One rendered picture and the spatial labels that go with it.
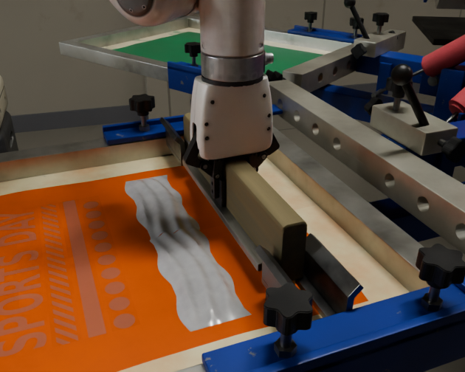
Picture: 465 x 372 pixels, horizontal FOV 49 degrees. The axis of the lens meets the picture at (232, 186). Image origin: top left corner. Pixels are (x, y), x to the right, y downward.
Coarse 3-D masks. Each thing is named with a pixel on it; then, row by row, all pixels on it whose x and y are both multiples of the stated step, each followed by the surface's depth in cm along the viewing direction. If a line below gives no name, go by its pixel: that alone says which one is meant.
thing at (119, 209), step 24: (168, 168) 87; (24, 192) 79; (48, 192) 79; (72, 192) 79; (96, 192) 79; (120, 192) 79; (192, 192) 79; (120, 216) 73; (192, 216) 73; (216, 216) 73; (120, 240) 68; (144, 240) 68
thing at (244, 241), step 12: (192, 168) 78; (204, 180) 74; (204, 192) 72; (216, 204) 68; (228, 216) 65; (228, 228) 64; (240, 228) 63; (240, 240) 61; (252, 252) 58; (252, 264) 58
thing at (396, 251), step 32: (0, 160) 81; (32, 160) 83; (64, 160) 85; (96, 160) 87; (128, 160) 89; (288, 160) 83; (320, 192) 74; (352, 192) 72; (352, 224) 68; (384, 224) 65; (384, 256) 62; (416, 256) 59; (416, 288) 57
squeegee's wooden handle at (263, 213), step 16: (224, 160) 66; (240, 160) 65; (208, 176) 73; (224, 176) 66; (240, 176) 62; (256, 176) 61; (240, 192) 62; (256, 192) 58; (272, 192) 58; (240, 208) 63; (256, 208) 57; (272, 208) 55; (288, 208) 55; (240, 224) 64; (256, 224) 58; (272, 224) 54; (288, 224) 52; (304, 224) 52; (256, 240) 59; (272, 240) 55; (288, 240) 52; (304, 240) 53; (288, 256) 54; (304, 256) 54; (288, 272) 55
